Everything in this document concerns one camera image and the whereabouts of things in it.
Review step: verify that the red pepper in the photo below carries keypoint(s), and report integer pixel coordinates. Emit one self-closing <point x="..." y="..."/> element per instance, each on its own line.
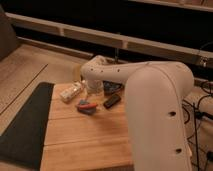
<point x="87" y="106"/>

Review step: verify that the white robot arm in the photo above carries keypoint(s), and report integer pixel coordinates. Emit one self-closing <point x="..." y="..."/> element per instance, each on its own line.
<point x="153" y="96"/>

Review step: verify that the dark ceramic bowl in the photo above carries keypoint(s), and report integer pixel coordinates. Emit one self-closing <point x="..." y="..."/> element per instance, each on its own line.
<point x="111" y="87"/>

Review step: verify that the black rectangular box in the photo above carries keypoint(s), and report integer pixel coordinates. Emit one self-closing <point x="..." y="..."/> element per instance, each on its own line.
<point x="114" y="99"/>

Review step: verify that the blue sponge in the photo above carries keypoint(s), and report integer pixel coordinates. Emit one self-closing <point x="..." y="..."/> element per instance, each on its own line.
<point x="90" y="111"/>

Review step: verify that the white bottle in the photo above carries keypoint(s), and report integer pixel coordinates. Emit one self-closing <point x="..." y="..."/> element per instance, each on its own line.
<point x="73" y="90"/>

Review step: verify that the dark floor mat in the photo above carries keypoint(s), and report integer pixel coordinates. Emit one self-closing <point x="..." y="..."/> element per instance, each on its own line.
<point x="23" y="140"/>

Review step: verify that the grey couch corner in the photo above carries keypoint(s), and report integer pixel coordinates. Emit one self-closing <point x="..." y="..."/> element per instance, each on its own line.
<point x="8" y="39"/>

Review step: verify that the white shelf rail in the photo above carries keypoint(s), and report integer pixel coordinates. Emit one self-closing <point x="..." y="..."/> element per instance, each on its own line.
<point x="138" y="45"/>

